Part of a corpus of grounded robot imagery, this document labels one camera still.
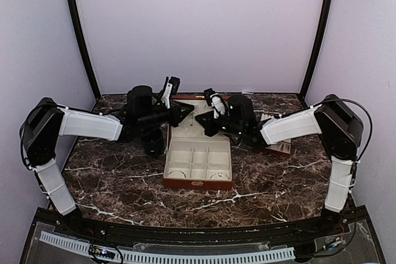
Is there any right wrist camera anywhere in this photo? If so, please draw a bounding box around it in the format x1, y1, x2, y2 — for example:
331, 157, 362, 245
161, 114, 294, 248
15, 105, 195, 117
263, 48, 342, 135
204, 88, 228, 119

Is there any dark green cup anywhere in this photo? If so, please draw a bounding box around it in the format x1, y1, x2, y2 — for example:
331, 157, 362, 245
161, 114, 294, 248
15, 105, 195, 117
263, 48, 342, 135
141, 129, 165, 158

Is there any left black frame post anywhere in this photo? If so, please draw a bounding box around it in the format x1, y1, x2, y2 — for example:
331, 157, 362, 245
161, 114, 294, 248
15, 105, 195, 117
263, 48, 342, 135
67, 0, 101, 100

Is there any red jewelry tray cream insert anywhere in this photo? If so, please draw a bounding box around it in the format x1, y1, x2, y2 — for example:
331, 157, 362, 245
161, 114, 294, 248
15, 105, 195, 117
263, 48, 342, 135
259, 114, 292, 156

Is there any white slotted cable duct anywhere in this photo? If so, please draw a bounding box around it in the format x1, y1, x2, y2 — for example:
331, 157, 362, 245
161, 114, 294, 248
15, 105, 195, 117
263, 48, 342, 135
39, 231, 296, 263

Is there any red wooden jewelry box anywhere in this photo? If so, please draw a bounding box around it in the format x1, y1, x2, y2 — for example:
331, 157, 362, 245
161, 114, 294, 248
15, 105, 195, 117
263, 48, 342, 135
163, 95, 233, 190

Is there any black front table rail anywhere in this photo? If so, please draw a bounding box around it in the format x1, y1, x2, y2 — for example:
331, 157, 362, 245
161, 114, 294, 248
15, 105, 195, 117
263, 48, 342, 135
29, 206, 369, 247

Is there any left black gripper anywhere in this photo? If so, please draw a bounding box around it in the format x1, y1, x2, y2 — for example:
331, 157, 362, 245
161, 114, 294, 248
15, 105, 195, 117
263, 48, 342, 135
139, 100, 194, 129

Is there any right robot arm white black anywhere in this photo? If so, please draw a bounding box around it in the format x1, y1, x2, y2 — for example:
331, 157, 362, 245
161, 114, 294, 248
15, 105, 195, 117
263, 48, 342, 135
195, 89, 368, 236

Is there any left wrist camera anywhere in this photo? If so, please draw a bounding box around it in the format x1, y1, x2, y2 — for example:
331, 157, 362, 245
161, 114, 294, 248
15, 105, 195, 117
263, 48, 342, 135
159, 77, 180, 109

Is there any right black frame post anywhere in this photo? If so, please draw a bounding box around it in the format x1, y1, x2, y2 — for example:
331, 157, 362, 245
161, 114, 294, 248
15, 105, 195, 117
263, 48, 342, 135
299, 0, 332, 101

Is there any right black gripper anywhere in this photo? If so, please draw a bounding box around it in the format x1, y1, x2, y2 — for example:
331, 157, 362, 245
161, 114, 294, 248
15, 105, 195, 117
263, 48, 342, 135
196, 110, 244, 137

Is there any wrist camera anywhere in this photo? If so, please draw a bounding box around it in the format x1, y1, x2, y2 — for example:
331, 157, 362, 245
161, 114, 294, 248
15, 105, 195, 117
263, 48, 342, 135
159, 77, 180, 109
204, 88, 228, 119

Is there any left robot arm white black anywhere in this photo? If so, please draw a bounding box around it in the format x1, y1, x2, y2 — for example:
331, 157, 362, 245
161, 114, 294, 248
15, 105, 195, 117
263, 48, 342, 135
19, 82, 194, 237

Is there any black frame post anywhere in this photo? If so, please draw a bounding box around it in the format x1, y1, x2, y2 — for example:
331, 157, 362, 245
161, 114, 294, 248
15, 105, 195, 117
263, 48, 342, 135
67, 0, 101, 100
299, 0, 332, 101

